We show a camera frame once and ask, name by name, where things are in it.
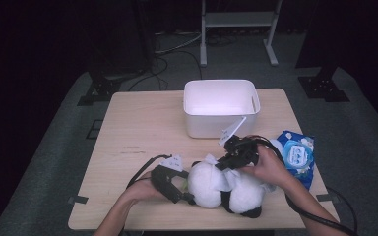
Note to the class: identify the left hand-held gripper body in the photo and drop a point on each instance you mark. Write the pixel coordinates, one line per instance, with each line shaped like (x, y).
(160, 183)

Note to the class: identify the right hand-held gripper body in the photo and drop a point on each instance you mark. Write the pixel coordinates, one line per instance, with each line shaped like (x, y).
(241, 150)

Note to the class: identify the panda plush toy with bamboo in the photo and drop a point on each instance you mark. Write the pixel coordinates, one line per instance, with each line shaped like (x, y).
(206, 187)

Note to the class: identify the white plastic storage box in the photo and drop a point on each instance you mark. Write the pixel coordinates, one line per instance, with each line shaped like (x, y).
(220, 98)

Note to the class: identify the blue wet wipes pack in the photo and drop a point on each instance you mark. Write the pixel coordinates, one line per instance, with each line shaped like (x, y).
(298, 157)

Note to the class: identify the person's left hand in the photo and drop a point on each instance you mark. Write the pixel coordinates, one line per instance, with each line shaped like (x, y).
(142, 190)

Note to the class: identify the person's right hand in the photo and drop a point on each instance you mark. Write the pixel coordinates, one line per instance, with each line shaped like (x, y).
(270, 170)

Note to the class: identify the black tape strip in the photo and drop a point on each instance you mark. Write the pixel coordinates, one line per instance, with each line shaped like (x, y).
(77, 199)
(325, 197)

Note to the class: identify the black tape rectangle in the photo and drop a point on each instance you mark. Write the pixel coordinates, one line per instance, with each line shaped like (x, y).
(90, 129)

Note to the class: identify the black stand base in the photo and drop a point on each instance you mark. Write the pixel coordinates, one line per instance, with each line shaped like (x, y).
(100, 91)
(323, 87)

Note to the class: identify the white metal stand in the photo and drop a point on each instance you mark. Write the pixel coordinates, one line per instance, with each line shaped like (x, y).
(238, 19)

